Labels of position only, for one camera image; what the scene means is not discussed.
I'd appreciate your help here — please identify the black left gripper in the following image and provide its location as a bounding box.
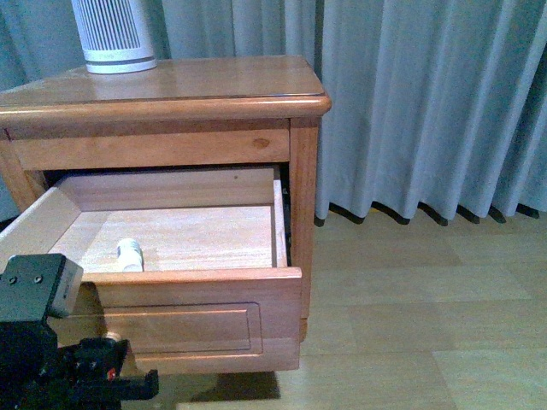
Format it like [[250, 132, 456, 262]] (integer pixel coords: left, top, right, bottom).
[[1, 322, 159, 409]]

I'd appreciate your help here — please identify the white medicine bottle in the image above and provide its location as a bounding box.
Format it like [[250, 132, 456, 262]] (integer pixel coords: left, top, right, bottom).
[[116, 238, 144, 272]]

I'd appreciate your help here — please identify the wooden drawer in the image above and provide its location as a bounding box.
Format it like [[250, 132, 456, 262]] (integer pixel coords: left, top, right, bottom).
[[1, 166, 303, 374]]

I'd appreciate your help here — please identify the wooden nightstand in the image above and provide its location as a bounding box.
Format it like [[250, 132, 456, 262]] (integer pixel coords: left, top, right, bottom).
[[1, 56, 331, 330]]

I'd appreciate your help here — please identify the grey curtain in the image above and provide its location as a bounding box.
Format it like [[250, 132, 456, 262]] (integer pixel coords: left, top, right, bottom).
[[0, 0, 547, 227]]

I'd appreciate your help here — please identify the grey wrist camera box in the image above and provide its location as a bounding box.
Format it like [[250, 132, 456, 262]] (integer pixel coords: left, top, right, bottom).
[[1, 254, 83, 323]]

